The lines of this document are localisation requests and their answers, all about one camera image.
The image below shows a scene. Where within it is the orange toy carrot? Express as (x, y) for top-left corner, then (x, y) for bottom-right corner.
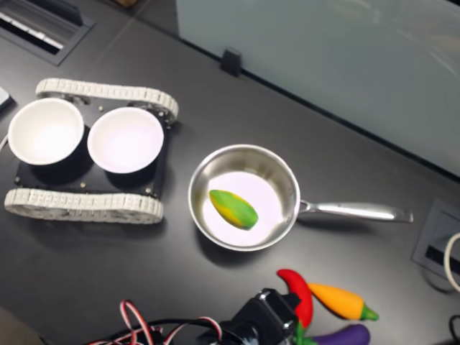
(308, 282), (380, 321)

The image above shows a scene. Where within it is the red toy chilli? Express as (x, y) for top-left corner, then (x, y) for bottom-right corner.
(276, 268), (314, 345)

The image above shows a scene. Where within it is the purple toy aubergine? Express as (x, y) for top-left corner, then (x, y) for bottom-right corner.
(310, 323), (371, 345)

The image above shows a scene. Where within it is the black vehicle with white tracks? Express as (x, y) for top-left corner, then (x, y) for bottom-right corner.
(4, 78), (180, 226)

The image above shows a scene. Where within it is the white bowl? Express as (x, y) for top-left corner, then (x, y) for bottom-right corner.
(87, 106), (165, 175)
(7, 98), (86, 166)

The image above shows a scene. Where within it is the black partition clip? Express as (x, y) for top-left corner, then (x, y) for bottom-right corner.
(219, 47), (242, 77)

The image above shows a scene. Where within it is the frosted glass partition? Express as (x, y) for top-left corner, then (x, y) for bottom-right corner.
(175, 0), (460, 179)

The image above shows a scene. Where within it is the steel pan with long handle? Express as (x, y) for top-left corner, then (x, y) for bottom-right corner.
(188, 143), (414, 252)

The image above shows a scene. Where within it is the grey table cable box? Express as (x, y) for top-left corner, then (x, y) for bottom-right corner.
(411, 197), (460, 285)

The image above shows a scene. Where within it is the thick white cable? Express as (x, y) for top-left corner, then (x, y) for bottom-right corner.
(443, 231), (460, 293)

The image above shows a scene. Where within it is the black table cable tray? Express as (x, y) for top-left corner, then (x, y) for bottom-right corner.
(0, 0), (97, 67)

